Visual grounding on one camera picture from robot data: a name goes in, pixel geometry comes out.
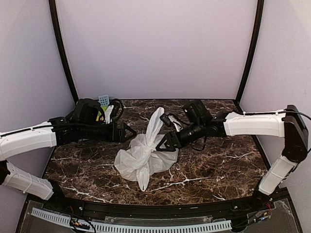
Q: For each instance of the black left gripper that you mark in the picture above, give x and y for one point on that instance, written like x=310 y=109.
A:
x=120 y=137

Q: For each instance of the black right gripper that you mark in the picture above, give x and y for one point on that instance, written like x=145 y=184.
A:
x=172 y=146

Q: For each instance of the white plastic bag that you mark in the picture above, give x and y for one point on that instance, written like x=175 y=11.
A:
x=142 y=160

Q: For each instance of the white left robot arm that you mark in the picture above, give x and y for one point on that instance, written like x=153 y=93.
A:
x=88 y=120

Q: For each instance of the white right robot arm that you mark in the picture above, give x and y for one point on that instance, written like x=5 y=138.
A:
x=287 y=124

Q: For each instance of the light blue plastic basket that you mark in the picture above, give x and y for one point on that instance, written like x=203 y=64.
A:
x=103 y=100

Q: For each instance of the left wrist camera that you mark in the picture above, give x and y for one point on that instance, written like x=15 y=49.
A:
x=114 y=111

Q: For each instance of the black right corner post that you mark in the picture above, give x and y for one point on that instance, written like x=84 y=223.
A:
x=253 y=139

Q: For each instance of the black corner post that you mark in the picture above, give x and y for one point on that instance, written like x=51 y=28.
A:
x=253 y=139
x=61 y=49

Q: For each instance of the black front rail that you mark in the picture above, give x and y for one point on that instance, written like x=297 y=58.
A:
x=92 y=209

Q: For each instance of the black left corner post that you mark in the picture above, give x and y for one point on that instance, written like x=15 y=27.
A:
x=61 y=49

